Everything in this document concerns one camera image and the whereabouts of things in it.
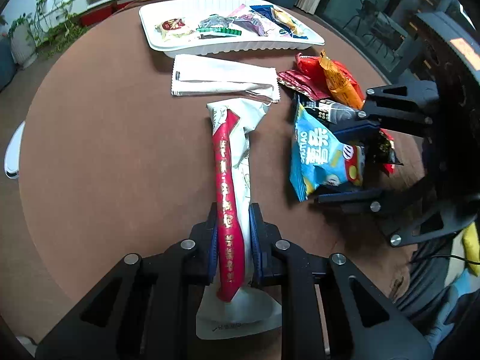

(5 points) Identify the bright red snack packet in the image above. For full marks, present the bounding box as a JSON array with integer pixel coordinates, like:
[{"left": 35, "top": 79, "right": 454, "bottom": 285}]
[{"left": 295, "top": 53, "right": 338, "bottom": 92}]

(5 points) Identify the leafy plant in grey pot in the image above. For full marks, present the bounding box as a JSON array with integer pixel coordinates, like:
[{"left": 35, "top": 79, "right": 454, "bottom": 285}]
[{"left": 7, "top": 13, "right": 39, "bottom": 67}]

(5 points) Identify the black cable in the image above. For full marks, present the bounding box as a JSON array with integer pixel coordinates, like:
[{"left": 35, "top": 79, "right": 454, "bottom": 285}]
[{"left": 410, "top": 252, "right": 466, "bottom": 264}]

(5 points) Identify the trailing vine plant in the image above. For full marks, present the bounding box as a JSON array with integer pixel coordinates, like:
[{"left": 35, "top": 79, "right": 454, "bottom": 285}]
[{"left": 34, "top": 0, "right": 90, "bottom": 47}]

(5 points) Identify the blue chips packet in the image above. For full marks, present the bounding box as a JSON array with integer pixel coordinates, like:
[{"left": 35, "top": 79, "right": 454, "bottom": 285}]
[{"left": 250, "top": 5, "right": 309, "bottom": 40}]

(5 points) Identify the long white red bread packet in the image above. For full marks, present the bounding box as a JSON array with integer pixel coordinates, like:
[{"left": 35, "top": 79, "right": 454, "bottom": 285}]
[{"left": 196, "top": 98, "right": 283, "bottom": 340}]

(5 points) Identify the orange snack packet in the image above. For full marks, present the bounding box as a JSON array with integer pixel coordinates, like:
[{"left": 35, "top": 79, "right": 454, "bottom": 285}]
[{"left": 319, "top": 50, "right": 365, "bottom": 110}]

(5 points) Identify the white plastic tray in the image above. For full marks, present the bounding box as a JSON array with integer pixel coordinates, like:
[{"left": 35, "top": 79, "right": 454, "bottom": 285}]
[{"left": 139, "top": 0, "right": 325, "bottom": 52}]

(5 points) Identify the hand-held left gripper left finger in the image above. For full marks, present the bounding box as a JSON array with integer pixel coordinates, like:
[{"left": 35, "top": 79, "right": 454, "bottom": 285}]
[{"left": 35, "top": 202, "right": 220, "bottom": 360}]

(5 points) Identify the green-edged clear candy packet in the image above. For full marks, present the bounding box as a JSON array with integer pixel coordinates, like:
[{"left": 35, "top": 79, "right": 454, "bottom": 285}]
[{"left": 196, "top": 14, "right": 244, "bottom": 37}]

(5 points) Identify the pink cartoon snack packet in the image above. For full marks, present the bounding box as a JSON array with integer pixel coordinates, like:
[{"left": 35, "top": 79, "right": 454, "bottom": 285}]
[{"left": 227, "top": 4, "right": 280, "bottom": 37}]

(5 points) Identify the white napkin packet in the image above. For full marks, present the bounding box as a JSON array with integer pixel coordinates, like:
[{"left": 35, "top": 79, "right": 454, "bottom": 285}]
[{"left": 171, "top": 54, "right": 280, "bottom": 103}]

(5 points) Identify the yellow object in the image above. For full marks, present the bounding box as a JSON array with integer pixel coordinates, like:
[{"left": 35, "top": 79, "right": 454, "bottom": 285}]
[{"left": 460, "top": 224, "right": 480, "bottom": 276}]

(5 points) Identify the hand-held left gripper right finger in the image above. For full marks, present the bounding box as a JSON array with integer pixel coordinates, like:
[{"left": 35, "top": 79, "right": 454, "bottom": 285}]
[{"left": 249, "top": 203, "right": 434, "bottom": 360}]

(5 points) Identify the glass sliding door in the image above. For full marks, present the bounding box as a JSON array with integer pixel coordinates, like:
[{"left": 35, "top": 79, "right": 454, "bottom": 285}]
[{"left": 318, "top": 0, "right": 452, "bottom": 77}]

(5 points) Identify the dark red snack packet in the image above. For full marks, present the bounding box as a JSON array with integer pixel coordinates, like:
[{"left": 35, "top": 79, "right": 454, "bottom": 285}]
[{"left": 277, "top": 70, "right": 319, "bottom": 101}]

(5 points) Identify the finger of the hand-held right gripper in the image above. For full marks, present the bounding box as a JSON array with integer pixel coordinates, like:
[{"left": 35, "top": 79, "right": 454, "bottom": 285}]
[
  {"left": 314, "top": 190, "right": 467, "bottom": 247},
  {"left": 332, "top": 82, "right": 440, "bottom": 142}
]

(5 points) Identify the light blue panda snack packet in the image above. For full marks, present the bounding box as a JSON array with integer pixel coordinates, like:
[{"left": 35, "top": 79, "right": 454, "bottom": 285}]
[{"left": 289, "top": 95, "right": 366, "bottom": 202}]

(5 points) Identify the gold red snack packet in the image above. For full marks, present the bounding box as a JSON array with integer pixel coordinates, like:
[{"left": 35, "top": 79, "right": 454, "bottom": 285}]
[{"left": 155, "top": 18, "right": 196, "bottom": 42}]

